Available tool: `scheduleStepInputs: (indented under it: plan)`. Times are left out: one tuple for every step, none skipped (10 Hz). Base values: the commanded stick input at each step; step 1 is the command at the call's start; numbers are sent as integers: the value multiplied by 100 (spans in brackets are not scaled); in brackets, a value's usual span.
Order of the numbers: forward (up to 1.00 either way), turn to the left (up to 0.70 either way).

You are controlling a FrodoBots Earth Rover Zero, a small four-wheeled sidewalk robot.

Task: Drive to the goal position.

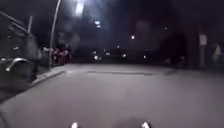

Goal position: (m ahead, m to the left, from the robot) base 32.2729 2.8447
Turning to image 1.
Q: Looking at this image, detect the robot's own part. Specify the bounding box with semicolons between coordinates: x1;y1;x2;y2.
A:
70;121;80;128
141;121;151;128

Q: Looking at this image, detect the grey kerb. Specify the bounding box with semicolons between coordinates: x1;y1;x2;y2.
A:
30;68;67;87

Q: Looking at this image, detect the sign on pole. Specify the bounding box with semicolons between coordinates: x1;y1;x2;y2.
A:
198;33;208;68

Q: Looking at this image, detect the grey asphalt road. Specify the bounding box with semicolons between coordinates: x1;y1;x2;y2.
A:
0;63;224;128

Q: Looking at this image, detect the street lamp pole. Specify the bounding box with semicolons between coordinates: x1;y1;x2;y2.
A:
48;0;63;70

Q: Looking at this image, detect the red vehicle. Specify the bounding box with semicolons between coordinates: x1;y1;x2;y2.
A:
51;47;72;65

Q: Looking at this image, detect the parked vehicle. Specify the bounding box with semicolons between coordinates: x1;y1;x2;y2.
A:
0;11;44;88

